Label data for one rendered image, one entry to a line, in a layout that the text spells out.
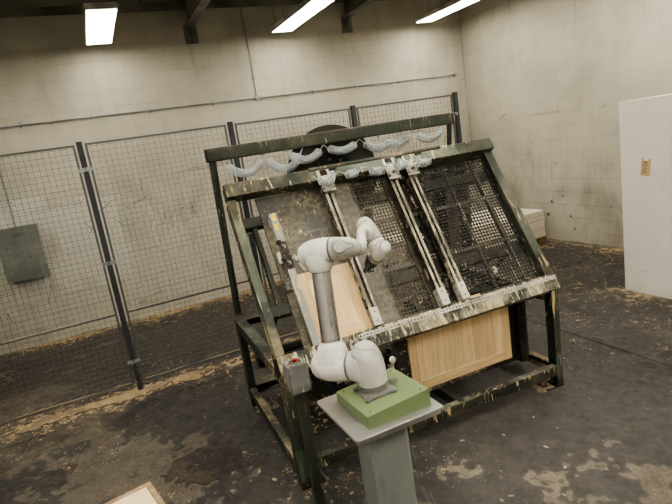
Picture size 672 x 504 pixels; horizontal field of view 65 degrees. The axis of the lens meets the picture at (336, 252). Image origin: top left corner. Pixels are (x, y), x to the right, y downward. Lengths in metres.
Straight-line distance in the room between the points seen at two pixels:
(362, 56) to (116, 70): 3.80
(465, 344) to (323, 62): 5.88
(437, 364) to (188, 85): 5.67
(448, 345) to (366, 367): 1.43
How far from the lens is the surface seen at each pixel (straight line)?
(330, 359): 2.79
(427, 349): 3.96
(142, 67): 8.16
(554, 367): 4.48
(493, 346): 4.31
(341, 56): 9.05
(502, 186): 4.41
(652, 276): 6.50
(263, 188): 3.63
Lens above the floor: 2.14
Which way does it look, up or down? 12 degrees down
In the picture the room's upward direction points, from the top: 9 degrees counter-clockwise
